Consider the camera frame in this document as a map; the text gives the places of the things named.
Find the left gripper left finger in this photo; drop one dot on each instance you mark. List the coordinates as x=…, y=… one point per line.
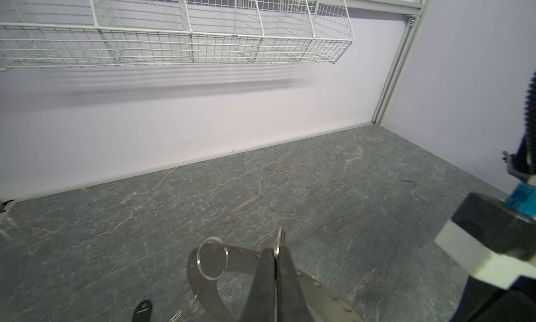
x=261, y=302

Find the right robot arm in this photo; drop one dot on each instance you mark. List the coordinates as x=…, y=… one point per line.
x=481, y=301

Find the metal ring disc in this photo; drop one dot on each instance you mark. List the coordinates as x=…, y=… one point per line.
x=327, y=304

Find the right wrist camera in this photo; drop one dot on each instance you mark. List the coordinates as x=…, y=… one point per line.
x=493, y=240

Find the aluminium frame profiles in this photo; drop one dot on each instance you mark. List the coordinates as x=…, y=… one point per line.
x=402, y=54

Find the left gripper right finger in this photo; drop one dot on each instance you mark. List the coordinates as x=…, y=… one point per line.
x=290, y=303

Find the key with black tag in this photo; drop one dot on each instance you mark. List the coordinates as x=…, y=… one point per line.
x=143, y=313

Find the long white wire basket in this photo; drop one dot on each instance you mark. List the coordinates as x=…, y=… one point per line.
x=78, y=33

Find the small steel split keyring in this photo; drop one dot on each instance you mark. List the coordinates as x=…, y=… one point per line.
x=212, y=258

